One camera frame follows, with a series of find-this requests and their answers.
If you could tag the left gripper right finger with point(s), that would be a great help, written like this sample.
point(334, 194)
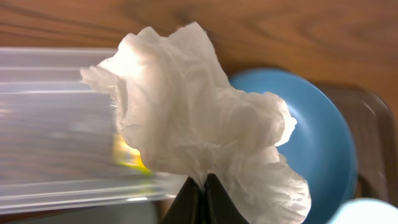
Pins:
point(218, 206)

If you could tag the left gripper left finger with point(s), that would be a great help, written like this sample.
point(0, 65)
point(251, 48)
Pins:
point(187, 207)

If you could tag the yellow snack wrapper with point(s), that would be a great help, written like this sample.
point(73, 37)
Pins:
point(129, 157)

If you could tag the white napkin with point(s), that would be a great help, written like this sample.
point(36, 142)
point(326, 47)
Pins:
point(174, 104)

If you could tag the dark blue plate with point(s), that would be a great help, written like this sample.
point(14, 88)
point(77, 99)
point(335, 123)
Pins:
point(321, 148)

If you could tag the light blue bowl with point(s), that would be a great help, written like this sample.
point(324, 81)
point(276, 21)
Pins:
point(365, 211)

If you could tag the clear plastic bin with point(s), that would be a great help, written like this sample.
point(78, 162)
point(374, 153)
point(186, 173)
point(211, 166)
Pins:
point(57, 136)

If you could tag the brown serving tray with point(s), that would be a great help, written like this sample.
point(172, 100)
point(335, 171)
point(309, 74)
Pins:
point(372, 125)

